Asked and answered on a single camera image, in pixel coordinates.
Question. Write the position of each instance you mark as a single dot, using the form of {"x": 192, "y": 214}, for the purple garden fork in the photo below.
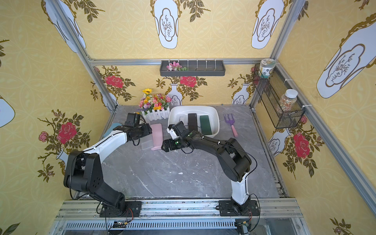
{"x": 229, "y": 118}

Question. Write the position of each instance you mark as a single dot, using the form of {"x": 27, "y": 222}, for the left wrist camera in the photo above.
{"x": 133, "y": 120}

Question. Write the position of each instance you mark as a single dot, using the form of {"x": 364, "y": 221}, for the white plastic storage box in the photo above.
{"x": 199, "y": 110}

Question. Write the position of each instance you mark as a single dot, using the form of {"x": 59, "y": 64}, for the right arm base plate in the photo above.
{"x": 232, "y": 208}

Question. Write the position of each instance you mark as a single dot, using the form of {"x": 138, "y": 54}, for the green pencil case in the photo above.
{"x": 205, "y": 125}

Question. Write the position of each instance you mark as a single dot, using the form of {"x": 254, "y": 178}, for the small circuit board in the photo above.
{"x": 119, "y": 224}

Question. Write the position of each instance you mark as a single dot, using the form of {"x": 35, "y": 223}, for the grey wall shelf tray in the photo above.
{"x": 196, "y": 67}

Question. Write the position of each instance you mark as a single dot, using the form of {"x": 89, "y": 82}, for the flowers in white fence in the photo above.
{"x": 154, "y": 106}

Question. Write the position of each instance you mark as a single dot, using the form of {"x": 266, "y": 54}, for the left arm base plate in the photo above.
{"x": 128, "y": 209}

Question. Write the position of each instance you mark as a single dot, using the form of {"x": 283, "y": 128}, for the black wire basket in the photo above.
{"x": 270, "y": 91}

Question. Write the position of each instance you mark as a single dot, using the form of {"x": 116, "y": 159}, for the pink flowers in tray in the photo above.
{"x": 175, "y": 66}

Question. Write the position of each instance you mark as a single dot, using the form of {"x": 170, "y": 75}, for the pink pencil case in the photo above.
{"x": 157, "y": 136}

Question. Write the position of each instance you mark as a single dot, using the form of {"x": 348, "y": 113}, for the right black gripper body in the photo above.
{"x": 167, "y": 144}

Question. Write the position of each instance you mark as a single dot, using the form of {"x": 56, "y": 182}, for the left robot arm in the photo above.
{"x": 84, "y": 172}

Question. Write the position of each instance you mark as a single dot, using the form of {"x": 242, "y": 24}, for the glass jar white lid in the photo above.
{"x": 287, "y": 101}

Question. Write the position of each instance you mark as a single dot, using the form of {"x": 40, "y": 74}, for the patterned tin jar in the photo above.
{"x": 266, "y": 67}

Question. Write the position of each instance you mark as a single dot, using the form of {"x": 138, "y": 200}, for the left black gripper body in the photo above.
{"x": 146, "y": 129}

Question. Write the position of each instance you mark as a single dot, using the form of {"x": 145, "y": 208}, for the aluminium front rail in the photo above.
{"x": 278, "y": 216}

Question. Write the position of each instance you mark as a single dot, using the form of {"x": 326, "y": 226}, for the clear pencil case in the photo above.
{"x": 184, "y": 119}
{"x": 148, "y": 144}

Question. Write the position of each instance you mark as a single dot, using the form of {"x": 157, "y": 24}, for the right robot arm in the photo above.
{"x": 234, "y": 160}

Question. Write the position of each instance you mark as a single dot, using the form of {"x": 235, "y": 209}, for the black pencil case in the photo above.
{"x": 192, "y": 122}

